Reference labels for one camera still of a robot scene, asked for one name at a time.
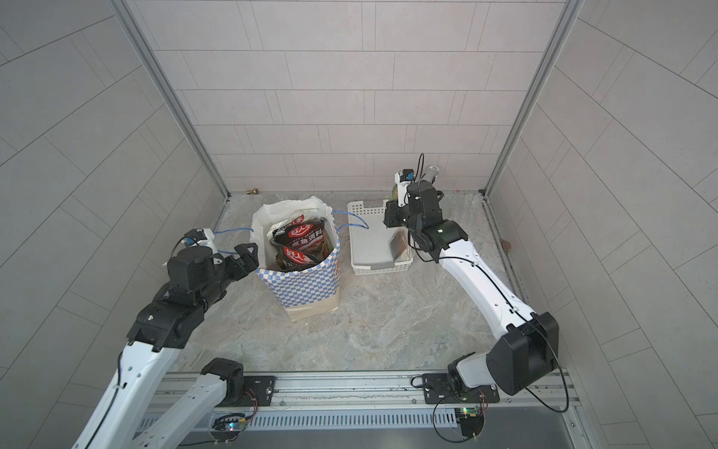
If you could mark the right circuit board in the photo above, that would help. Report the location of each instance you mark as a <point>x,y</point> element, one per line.
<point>470,421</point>

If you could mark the black red seasoning packet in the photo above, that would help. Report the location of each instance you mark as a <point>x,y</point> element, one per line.
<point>302,237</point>

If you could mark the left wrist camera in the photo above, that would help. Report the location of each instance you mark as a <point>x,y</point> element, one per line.
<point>200,237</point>

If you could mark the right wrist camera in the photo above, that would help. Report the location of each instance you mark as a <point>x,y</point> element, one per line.
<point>403,179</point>

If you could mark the left circuit board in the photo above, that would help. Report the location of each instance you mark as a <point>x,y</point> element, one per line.
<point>232,423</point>

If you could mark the white perforated plastic basket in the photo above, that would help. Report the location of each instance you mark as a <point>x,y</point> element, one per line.
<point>370,239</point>

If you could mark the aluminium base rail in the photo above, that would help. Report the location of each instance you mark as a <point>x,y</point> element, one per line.
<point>351,400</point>

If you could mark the checkered paper bag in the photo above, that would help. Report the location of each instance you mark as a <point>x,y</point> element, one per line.
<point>302,294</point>

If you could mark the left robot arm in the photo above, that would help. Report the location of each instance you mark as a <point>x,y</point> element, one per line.
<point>198,278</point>

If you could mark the circuit board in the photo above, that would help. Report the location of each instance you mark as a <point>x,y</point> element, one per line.
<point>232,423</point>
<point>470,421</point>

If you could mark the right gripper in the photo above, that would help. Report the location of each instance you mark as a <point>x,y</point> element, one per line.
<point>394,212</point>

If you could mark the clear plastic seasoning packet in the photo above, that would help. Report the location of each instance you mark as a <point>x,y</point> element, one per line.
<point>399,247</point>

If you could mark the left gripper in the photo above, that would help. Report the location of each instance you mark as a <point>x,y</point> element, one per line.
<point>236,264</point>

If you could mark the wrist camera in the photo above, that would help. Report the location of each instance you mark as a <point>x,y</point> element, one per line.
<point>200,237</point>
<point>403,179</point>

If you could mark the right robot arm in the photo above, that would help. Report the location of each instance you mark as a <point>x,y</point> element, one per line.
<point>526,343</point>

